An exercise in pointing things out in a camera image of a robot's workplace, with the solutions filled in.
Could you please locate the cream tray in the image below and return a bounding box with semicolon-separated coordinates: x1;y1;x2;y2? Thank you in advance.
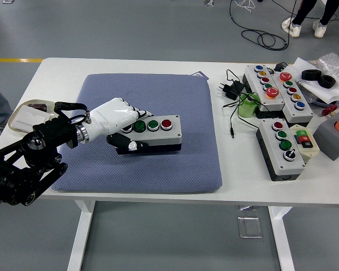
7;98;58;133

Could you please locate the grey five-button control box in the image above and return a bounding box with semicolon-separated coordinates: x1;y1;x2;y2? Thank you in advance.
271;71;315;125
242;64;285;119

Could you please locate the green tape roll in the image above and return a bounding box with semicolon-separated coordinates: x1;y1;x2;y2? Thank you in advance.
237;92;260;119

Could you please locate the black floor cable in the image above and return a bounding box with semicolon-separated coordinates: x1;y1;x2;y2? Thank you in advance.
228;0;300;51

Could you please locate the grey block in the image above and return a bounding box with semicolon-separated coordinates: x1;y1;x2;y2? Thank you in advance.
313;111;339;161

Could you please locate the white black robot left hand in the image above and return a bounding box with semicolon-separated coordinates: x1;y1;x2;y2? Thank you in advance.
86;97;156;153

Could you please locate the clear plastic bag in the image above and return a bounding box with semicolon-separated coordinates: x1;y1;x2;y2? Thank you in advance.
309;52;339;85

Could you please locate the blue-grey padded mat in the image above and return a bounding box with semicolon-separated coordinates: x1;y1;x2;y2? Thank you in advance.
50;73;223;194

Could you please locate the person with white shoes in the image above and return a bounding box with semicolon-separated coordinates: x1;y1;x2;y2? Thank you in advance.
281;0;339;39

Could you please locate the grey four-button control box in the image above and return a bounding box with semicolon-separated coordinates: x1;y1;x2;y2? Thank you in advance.
255;118;306;182
115;114;183;155

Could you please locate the cream three-button switch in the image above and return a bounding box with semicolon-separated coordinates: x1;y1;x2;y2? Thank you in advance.
288;124;320;164

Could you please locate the white wall switch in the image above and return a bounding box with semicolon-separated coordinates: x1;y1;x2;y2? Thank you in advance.
10;106;52;131

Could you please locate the black foam ring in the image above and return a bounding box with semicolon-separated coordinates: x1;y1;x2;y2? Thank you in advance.
319;75;337;89
301;69;323;81

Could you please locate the white table leg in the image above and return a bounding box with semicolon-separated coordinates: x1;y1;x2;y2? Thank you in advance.
268;206;296;271
67;199;96;271

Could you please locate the blue ring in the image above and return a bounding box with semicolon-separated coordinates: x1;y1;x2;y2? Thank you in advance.
310;94;339;108

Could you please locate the purple card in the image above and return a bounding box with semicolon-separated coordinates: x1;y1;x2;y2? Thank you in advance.
190;70;210;81

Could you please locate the white paper sheet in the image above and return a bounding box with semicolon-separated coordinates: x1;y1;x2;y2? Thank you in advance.
292;57;339;104

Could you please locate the black power adapter with cord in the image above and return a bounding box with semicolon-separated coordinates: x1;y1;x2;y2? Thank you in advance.
216;69;260;139

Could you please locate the red valve knob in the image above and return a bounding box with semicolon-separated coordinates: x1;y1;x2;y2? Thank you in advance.
321;104;339;116

